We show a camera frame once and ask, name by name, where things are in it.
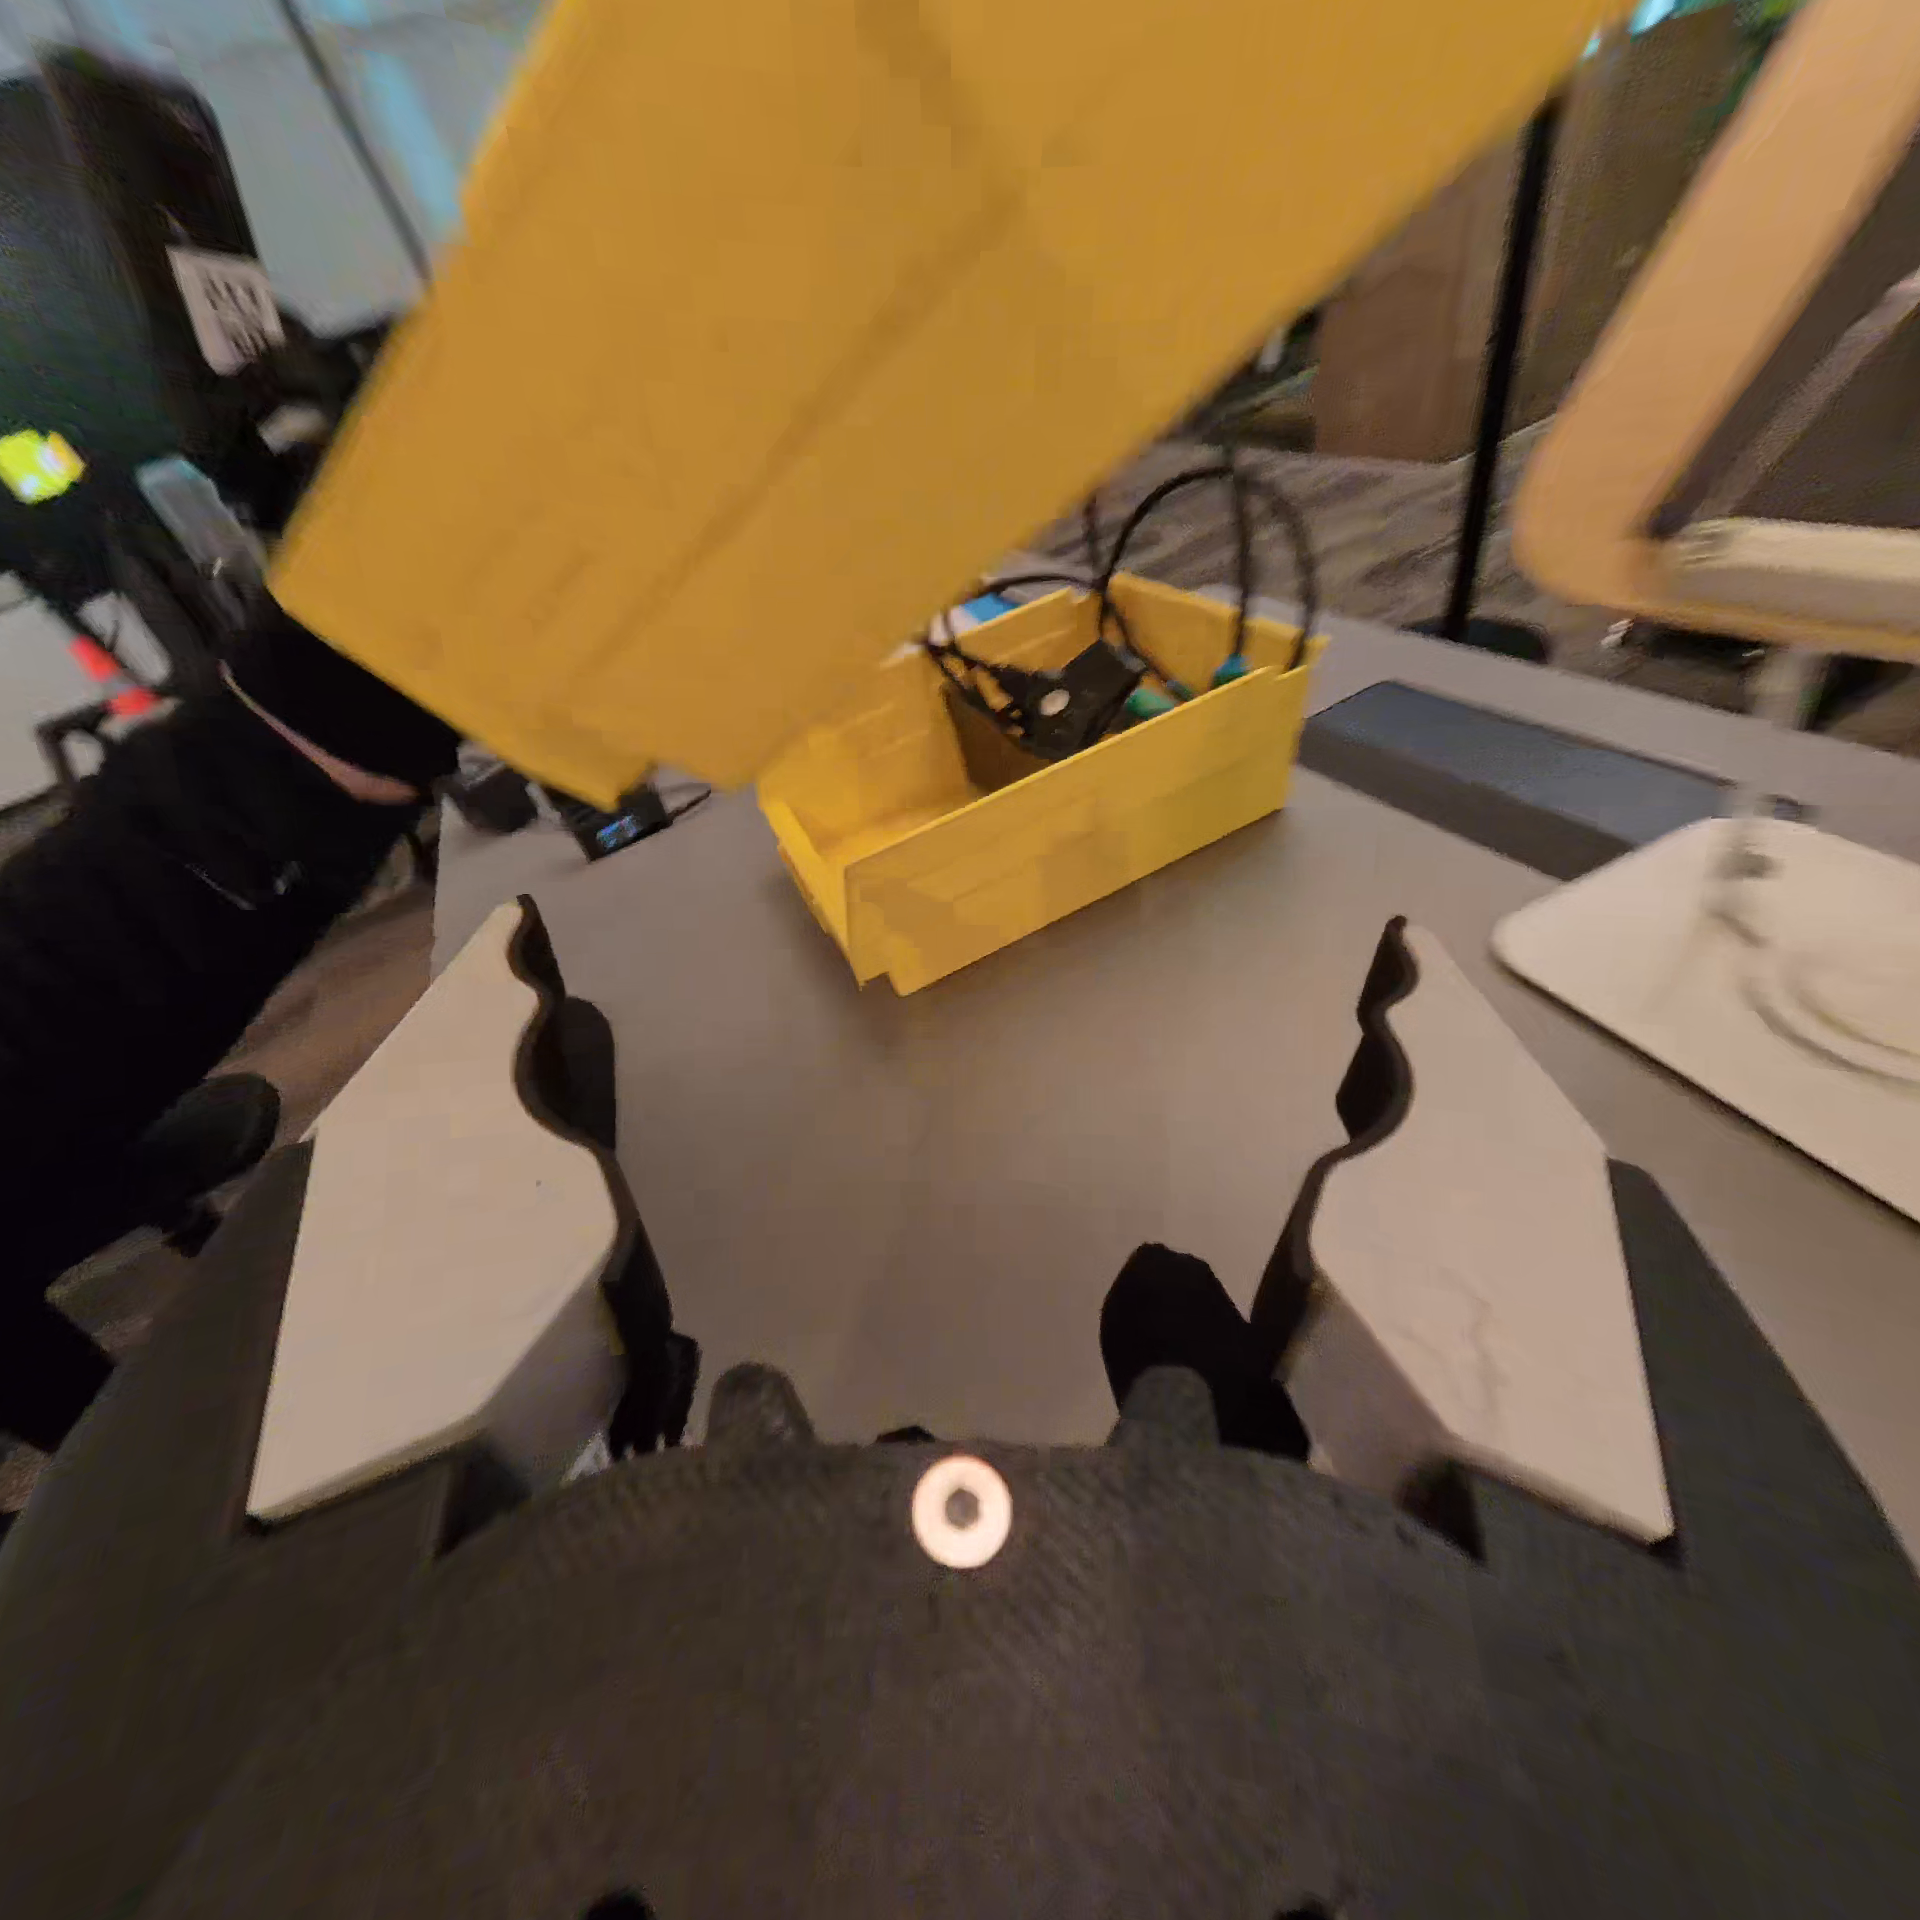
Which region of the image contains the person's left forearm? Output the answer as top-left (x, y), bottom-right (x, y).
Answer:
top-left (0, 682), bottom-right (429, 1081)

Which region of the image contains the black hdmi switch with cable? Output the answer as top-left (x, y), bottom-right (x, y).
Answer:
top-left (922, 464), bottom-right (1321, 799)

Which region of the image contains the white metal board stand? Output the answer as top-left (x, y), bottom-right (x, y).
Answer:
top-left (1493, 516), bottom-right (1920, 1226)

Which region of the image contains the black round-base floor stand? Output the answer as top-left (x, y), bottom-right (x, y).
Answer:
top-left (1437, 90), bottom-right (1561, 666)

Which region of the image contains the black round stool seat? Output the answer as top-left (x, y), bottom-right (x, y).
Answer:
top-left (129, 1072), bottom-right (283, 1249)

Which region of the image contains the yellow plastic bin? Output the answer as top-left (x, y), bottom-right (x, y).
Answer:
top-left (756, 570), bottom-right (1327, 996)
top-left (268, 0), bottom-right (1637, 812)

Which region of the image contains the small black device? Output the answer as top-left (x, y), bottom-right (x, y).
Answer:
top-left (545, 778), bottom-right (710, 865)

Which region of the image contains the brown cardboard box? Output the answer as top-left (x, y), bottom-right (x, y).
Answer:
top-left (1317, 152), bottom-right (1519, 464)

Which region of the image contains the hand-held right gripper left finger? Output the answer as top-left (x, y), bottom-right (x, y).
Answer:
top-left (245, 896), bottom-right (701, 1520)

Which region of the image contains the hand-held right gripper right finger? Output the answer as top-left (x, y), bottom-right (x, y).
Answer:
top-left (1247, 915), bottom-right (1678, 1546)

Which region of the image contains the person's left hand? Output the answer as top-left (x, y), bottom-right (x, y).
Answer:
top-left (221, 604), bottom-right (461, 785)

